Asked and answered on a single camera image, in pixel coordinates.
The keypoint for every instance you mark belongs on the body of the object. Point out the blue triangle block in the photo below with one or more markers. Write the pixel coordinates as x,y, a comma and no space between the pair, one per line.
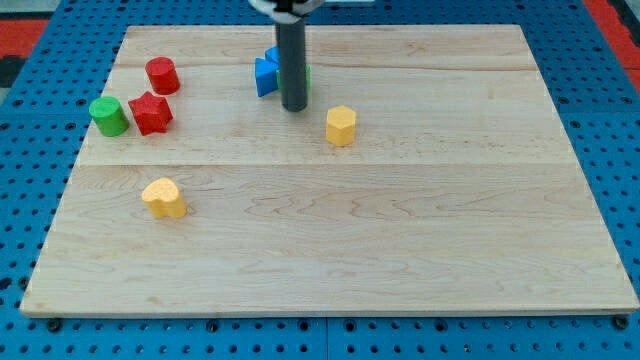
265,76

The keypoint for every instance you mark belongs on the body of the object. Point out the yellow hexagon block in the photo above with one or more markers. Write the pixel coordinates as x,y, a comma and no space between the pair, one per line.
341,125

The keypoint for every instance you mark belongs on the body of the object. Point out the light wooden board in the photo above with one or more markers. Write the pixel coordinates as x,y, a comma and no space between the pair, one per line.
460,196

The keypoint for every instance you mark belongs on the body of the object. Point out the green block behind rod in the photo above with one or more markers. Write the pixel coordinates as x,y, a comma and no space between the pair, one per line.
307,76

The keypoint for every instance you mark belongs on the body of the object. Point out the blue block behind rod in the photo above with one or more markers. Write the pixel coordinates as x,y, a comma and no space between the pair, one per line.
272,55

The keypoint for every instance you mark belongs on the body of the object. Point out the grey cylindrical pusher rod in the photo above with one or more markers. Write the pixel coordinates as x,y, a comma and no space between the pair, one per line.
291,43

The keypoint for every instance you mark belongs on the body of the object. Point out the yellow heart block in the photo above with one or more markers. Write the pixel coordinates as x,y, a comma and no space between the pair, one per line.
164,199

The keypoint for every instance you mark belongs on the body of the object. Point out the red star block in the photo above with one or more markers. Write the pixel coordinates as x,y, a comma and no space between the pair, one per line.
151,113

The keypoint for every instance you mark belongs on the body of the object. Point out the red cylinder block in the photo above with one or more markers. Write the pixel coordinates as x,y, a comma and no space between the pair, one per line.
162,75

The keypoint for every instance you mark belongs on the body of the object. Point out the green cylinder block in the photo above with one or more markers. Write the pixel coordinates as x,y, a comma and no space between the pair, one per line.
108,115

